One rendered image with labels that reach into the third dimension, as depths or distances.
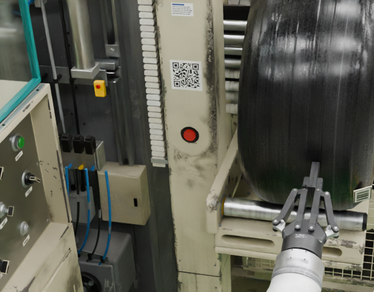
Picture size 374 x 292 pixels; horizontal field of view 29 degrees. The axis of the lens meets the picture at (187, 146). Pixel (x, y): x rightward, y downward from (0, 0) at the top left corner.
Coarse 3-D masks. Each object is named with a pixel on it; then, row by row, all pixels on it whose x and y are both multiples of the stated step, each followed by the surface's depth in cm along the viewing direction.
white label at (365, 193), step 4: (364, 188) 153; (368, 188) 153; (356, 192) 154; (360, 192) 154; (364, 192) 155; (368, 192) 155; (356, 196) 155; (360, 196) 156; (364, 196) 156; (368, 196) 157; (356, 200) 157; (360, 200) 158
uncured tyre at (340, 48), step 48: (288, 0) 149; (336, 0) 147; (288, 48) 145; (336, 48) 143; (240, 96) 151; (288, 96) 145; (336, 96) 142; (240, 144) 155; (288, 144) 148; (336, 144) 145; (288, 192) 158; (336, 192) 154
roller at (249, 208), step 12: (228, 204) 175; (240, 204) 175; (252, 204) 174; (264, 204) 174; (276, 204) 174; (240, 216) 176; (252, 216) 174; (264, 216) 173; (276, 216) 173; (324, 216) 170; (336, 216) 169; (348, 216) 168; (360, 216) 168; (348, 228) 169; (360, 228) 168
